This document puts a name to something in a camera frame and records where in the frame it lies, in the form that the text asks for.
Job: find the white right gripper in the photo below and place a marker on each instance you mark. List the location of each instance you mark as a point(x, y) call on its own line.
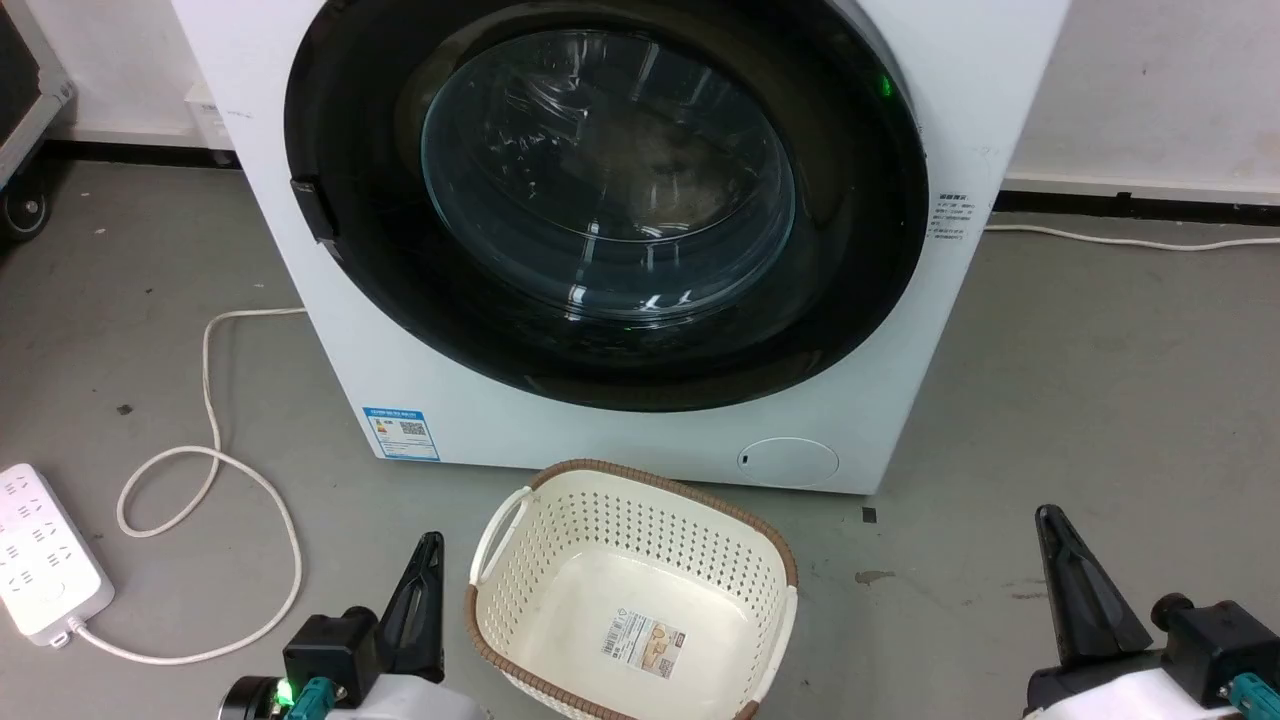
point(1130, 695)

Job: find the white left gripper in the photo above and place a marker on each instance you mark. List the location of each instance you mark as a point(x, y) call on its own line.
point(410, 702)

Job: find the white front-load washing machine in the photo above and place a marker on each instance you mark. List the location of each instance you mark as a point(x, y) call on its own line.
point(900, 350)

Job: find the black round glass washer door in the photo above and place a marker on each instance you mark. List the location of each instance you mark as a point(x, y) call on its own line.
point(380, 280)

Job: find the blue energy label sticker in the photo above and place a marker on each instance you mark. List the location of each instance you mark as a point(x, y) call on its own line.
point(400, 432)

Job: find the product label sticker with barcode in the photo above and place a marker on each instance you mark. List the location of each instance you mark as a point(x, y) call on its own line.
point(644, 646)

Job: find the cream perforated plastic laundry basket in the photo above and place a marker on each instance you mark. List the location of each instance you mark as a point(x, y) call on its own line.
point(640, 560)

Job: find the white power strip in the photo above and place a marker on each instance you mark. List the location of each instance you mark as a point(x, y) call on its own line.
point(40, 560)

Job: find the black wheeled flight case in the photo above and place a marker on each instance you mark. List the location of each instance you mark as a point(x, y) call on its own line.
point(20, 90)

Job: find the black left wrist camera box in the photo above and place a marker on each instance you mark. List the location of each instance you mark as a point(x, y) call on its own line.
point(330, 645)

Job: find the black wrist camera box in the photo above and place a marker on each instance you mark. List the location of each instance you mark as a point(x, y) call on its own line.
point(1225, 640)
point(330, 645)

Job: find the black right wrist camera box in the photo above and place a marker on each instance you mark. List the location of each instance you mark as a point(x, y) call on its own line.
point(1225, 640)

